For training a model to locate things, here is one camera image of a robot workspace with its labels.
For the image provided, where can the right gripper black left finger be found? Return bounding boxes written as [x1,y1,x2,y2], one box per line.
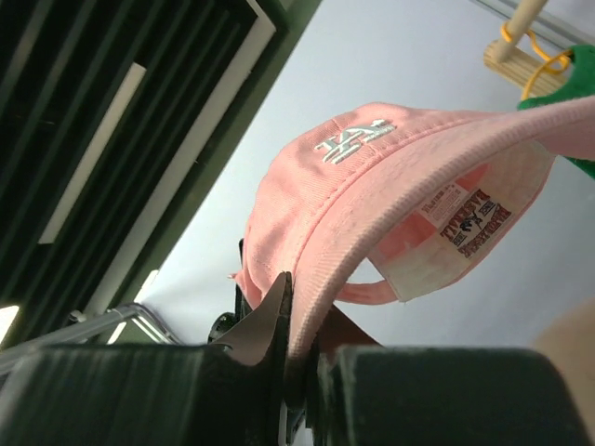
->
[204,272,293,445]

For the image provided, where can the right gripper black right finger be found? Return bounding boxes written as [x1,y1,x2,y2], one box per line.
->
[306,308,378,445]

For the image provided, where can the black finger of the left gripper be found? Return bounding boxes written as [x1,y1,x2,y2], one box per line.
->
[207,238,260,344]

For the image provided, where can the pink baseball cap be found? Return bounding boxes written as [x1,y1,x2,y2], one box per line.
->
[235,98,594,359]

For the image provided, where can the white ceiling light strip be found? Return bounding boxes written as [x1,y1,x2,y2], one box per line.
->
[38,63,146,244]

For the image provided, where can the wooden clothes rack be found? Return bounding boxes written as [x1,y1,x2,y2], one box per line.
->
[483,0,571,99]

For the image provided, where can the green tank top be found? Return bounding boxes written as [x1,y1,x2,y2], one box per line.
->
[516,43,595,179]

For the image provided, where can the yellow hanger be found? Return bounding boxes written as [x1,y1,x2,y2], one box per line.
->
[495,30,572,99]

